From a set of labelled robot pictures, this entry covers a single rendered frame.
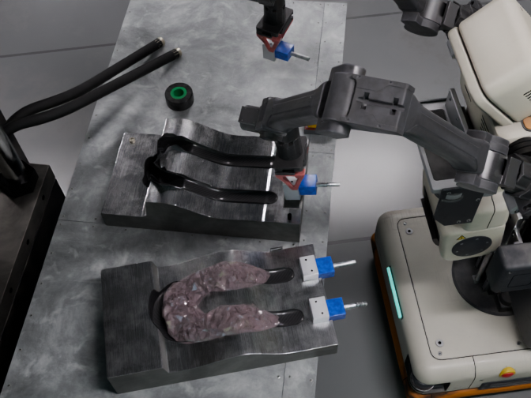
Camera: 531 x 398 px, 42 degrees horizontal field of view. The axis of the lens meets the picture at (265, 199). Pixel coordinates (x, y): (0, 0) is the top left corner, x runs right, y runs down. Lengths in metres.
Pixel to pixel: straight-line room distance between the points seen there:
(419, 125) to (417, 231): 1.32
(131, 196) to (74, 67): 1.65
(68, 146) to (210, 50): 1.09
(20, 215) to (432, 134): 1.17
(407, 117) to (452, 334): 1.28
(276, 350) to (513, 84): 0.73
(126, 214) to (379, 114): 0.89
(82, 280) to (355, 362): 1.09
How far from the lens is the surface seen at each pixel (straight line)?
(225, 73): 2.10
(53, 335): 1.73
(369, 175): 2.84
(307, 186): 1.62
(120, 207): 1.78
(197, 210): 1.69
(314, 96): 1.15
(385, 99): 1.05
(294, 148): 1.53
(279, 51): 1.95
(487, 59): 1.41
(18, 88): 3.37
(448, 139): 1.19
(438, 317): 2.27
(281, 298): 1.61
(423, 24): 1.60
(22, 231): 1.91
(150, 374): 1.55
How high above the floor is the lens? 2.32
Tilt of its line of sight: 57 degrees down
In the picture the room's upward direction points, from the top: 4 degrees counter-clockwise
